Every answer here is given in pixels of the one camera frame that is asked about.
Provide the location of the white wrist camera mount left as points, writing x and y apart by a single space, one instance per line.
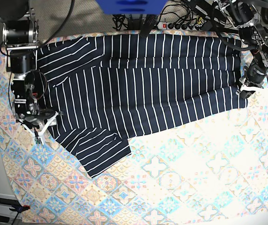
250 88

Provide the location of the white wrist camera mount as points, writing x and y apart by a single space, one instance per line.
42 131
250 88

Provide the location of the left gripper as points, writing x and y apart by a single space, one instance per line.
243 94

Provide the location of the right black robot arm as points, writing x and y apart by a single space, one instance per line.
21 65

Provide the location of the blue orange clamp bottom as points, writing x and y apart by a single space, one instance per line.
19 209

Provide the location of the patterned pastel tablecloth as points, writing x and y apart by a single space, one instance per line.
214 170

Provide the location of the navy white striped T-shirt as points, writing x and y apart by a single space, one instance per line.
113 88

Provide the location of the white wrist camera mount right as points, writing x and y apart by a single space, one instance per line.
42 131

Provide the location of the blue box overhead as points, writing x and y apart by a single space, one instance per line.
114 7

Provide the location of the white labelled power strip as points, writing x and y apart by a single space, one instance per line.
178 26

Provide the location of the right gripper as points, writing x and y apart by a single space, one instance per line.
26 114

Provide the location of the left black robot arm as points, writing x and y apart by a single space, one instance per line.
244 18

